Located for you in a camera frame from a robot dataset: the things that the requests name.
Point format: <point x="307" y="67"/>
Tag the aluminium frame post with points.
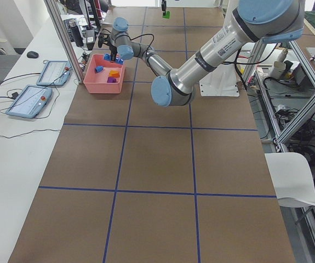
<point x="64" y="39"/>

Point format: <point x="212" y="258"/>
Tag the small blue block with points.
<point x="99" y="69"/>

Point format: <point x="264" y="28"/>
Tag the orange block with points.
<point x="114" y="73"/>

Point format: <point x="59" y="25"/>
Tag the teach pendant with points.
<point x="30" y="101"/>
<point x="54" y="73"/>

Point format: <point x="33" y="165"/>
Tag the far teach pendant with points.
<point x="54" y="73"/>

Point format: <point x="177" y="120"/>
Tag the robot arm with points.
<point x="250" y="21"/>

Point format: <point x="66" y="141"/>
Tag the black computer mouse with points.
<point x="32" y="55"/>

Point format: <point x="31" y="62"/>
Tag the pink plastic box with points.
<point x="96" y="83"/>

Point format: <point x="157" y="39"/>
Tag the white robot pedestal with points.
<point x="224" y="80"/>

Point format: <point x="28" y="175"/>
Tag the near teach pendant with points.
<point x="30" y="101"/>

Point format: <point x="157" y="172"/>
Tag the purple block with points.
<point x="111" y="80"/>

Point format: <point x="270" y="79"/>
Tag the green block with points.
<point x="166" y="15"/>

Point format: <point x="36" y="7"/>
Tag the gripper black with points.
<point x="113" y="51"/>

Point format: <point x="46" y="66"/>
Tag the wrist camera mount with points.
<point x="104" y="39"/>

